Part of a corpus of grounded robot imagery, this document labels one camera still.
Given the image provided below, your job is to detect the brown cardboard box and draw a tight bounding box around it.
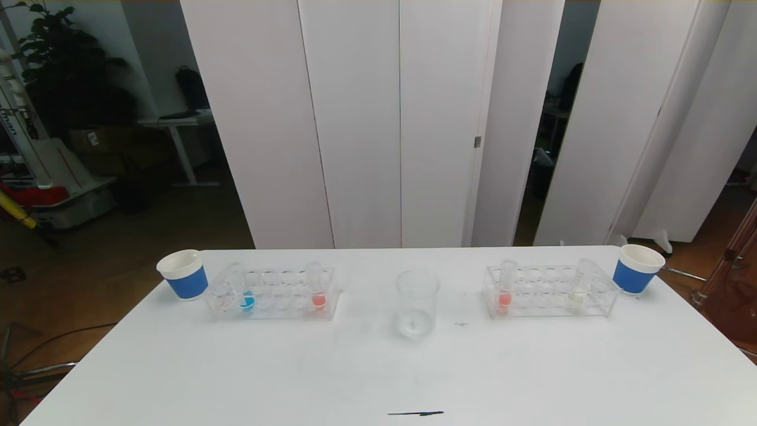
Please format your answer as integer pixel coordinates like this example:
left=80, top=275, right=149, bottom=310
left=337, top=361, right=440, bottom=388
left=67, top=126, right=143, bottom=157

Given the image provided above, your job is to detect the white screen foot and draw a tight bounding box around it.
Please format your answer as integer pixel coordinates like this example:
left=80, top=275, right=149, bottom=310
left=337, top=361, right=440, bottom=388
left=648, top=230, right=675, bottom=256

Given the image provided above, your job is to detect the blue white paper cup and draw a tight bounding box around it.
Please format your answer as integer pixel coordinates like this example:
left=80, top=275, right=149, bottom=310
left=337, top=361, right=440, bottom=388
left=156, top=249, right=209, bottom=301
left=612, top=244, right=666, bottom=295

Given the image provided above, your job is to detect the clear plastic test tube rack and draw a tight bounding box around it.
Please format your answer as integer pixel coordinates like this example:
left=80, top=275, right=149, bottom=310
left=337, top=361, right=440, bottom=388
left=205, top=265, right=344, bottom=322
left=482, top=264, right=622, bottom=319

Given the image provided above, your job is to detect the brown metal stand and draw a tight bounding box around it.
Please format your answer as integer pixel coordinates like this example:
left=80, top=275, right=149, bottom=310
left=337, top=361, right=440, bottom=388
left=692, top=198, right=757, bottom=350

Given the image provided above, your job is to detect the dark green potted plant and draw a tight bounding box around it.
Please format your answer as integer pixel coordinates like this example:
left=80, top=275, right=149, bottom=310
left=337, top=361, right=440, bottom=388
left=12, top=0, right=137, bottom=140

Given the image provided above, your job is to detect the red plastic object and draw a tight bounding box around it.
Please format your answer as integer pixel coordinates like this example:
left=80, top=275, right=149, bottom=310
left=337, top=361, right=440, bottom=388
left=0, top=182, right=69, bottom=208

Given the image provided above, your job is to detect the white banner stand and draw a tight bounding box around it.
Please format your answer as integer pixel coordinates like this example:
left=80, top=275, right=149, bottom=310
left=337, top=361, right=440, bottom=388
left=0, top=47, right=51, bottom=187

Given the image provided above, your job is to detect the test tube with blue pigment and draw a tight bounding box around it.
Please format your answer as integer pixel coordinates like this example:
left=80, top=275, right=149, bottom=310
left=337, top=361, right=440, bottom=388
left=228, top=263, right=256, bottom=313

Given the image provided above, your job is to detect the black backpack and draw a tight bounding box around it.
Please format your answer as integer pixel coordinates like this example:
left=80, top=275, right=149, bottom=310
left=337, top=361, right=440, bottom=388
left=176, top=65, right=211, bottom=110

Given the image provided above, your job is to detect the white desk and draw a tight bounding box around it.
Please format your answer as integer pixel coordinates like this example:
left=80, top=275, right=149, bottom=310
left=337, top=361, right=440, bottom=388
left=137, top=111, right=221, bottom=188

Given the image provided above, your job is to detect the test tube with red pigment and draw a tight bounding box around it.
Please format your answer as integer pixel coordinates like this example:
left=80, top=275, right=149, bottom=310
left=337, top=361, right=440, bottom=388
left=305, top=262, right=328, bottom=311
left=497, top=259, right=519, bottom=309

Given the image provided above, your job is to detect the white folding screen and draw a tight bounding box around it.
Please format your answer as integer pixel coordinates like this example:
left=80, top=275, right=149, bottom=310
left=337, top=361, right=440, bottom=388
left=179, top=0, right=565, bottom=249
left=532, top=0, right=757, bottom=246

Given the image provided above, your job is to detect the yellow pole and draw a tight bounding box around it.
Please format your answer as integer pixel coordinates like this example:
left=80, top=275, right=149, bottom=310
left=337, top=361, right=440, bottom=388
left=0, top=189, right=37, bottom=229

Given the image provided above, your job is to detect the white machine base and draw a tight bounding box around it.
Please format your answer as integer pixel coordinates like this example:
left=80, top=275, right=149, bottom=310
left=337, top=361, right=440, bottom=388
left=30, top=137, right=117, bottom=228

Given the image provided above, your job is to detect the clear glass beaker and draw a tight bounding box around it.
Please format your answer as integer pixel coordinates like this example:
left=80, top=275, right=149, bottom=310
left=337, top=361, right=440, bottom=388
left=395, top=270, right=441, bottom=339

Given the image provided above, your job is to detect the test tube with yellow pigment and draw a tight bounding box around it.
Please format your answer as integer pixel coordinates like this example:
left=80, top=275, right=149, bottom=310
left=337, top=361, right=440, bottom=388
left=568, top=259, right=599, bottom=313

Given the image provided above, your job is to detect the black floor cable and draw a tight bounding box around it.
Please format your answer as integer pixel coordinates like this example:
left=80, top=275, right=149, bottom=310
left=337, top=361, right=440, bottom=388
left=0, top=321, right=117, bottom=379

